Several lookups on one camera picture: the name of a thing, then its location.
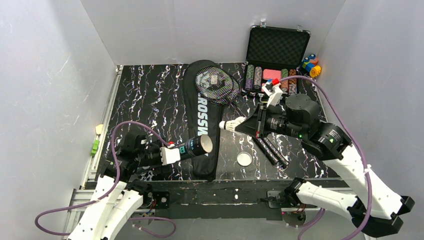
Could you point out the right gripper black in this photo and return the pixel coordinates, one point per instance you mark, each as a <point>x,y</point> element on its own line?
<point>260,120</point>

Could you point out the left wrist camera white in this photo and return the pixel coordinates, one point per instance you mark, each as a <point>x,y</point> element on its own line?
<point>169,155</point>

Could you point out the green clip on rail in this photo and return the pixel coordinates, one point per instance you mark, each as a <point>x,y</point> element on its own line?
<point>95,147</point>

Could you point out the colourful toy blocks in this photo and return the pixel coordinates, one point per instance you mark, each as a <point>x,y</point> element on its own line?
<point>310,65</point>

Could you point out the beige block on rail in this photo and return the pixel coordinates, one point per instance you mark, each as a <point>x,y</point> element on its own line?
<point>99,129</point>

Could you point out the white tube lid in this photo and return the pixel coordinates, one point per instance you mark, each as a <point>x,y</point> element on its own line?
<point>244,159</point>

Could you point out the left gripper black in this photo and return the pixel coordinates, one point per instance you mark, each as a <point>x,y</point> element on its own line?
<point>154,156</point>

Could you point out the white shuttlecock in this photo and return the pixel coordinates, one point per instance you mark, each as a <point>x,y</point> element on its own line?
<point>230,125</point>

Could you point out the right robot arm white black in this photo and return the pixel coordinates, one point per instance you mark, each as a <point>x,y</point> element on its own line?
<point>373,208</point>

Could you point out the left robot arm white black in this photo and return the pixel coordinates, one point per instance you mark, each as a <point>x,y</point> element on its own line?
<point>115,198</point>

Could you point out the pink card deck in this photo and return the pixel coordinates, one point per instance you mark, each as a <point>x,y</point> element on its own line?
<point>271,74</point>

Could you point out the black racket bag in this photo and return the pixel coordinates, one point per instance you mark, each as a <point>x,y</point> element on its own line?
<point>203,118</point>

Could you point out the black shuttlecock tube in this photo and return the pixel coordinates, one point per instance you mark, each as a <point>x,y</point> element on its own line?
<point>195,147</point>

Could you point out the black poker chip case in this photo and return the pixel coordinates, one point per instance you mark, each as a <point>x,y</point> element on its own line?
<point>273,48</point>

